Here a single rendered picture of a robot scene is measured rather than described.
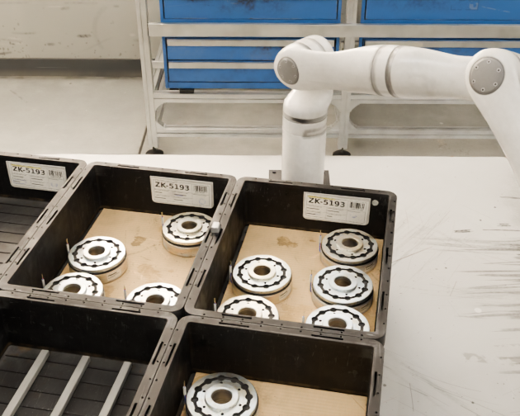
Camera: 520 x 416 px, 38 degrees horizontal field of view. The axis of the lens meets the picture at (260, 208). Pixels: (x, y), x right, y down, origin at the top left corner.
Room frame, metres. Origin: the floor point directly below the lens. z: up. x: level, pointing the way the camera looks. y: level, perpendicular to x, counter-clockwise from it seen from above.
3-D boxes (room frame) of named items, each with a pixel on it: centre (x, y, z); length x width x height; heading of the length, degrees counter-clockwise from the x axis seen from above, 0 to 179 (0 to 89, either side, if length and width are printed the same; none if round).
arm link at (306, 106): (1.42, -0.09, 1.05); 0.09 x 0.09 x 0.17; 48
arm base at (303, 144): (1.42, -0.09, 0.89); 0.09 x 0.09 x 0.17; 89
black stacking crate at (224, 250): (1.02, -0.07, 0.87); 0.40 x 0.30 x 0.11; 169
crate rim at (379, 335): (1.02, -0.07, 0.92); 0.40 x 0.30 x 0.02; 169
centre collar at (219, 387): (0.75, 0.05, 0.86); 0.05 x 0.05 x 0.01
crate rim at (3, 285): (1.07, 0.23, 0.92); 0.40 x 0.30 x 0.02; 169
